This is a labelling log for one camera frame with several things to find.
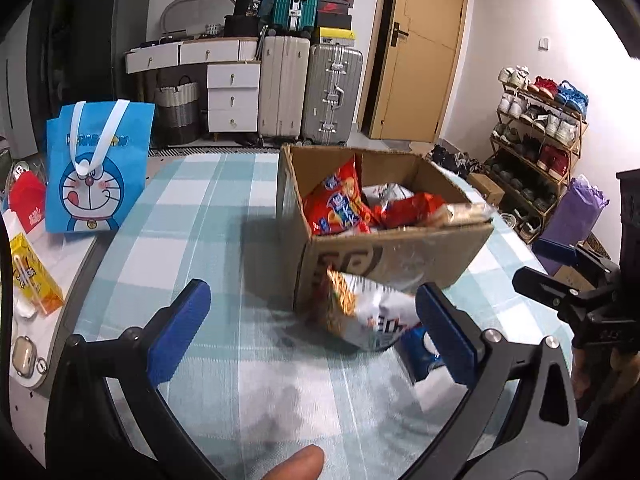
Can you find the white drawer desk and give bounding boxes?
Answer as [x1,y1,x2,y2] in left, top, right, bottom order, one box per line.
[125,37,260,134]

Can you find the small cardboard box on floor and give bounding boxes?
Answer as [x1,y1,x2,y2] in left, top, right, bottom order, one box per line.
[468,172,504,207]

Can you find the right hand on gripper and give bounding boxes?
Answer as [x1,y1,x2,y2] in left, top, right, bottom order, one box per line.
[570,347,639,402]

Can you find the blue doraemon tote bag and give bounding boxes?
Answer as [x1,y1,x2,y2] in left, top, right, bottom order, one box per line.
[44,100,155,234]

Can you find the white purple snack bag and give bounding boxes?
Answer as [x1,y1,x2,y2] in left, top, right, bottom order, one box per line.
[362,183,414,210]

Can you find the red chili snack packet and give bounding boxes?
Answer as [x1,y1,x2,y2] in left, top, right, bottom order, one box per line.
[372,192,446,230]

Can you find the brown cardboard box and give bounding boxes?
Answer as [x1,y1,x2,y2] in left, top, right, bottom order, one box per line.
[276,144,494,311]

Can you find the red gift bag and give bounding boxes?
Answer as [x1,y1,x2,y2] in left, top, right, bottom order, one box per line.
[9,171,46,233]

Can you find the left hand thumb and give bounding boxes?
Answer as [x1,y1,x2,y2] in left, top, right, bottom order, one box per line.
[264,444,326,480]

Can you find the wooden shoe rack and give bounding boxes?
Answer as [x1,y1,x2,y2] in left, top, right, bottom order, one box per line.
[484,65,589,244]

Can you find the clear wrapped cracker pack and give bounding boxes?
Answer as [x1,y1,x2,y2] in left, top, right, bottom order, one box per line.
[427,203,497,228]

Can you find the black refrigerator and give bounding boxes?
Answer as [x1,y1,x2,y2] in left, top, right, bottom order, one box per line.
[70,0,150,102]

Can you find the blue oreo cookie packet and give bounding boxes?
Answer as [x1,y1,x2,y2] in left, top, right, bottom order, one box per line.
[396,325,445,384]

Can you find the wooden door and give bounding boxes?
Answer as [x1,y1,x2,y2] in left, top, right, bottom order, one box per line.
[361,0,469,142]

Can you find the teal plaid tablecloth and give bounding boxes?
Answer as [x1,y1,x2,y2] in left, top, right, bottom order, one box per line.
[75,146,570,479]

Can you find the yellow drink carton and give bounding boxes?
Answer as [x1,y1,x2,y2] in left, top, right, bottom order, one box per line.
[10,233,64,315]

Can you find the beige suitcase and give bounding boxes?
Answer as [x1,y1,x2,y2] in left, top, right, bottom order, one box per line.
[257,36,310,140]

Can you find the woven laundry basket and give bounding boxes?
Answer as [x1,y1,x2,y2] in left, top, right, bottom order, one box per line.
[153,76,201,146]

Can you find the silver suitcase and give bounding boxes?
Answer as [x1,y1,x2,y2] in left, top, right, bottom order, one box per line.
[300,44,363,145]

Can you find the purple gift bag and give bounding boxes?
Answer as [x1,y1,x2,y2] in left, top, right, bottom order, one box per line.
[537,174,610,245]

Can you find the white earbud case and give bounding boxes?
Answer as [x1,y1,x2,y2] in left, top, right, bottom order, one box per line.
[12,336,37,378]

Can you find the white orange noodle snack bag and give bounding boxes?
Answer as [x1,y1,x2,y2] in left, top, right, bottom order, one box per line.
[314,268,420,352]

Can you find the stacked shoe boxes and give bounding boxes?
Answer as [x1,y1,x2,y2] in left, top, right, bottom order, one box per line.
[314,0,356,48]

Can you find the red biscuit snack bag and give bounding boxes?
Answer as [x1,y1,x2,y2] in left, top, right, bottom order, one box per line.
[303,156,378,236]

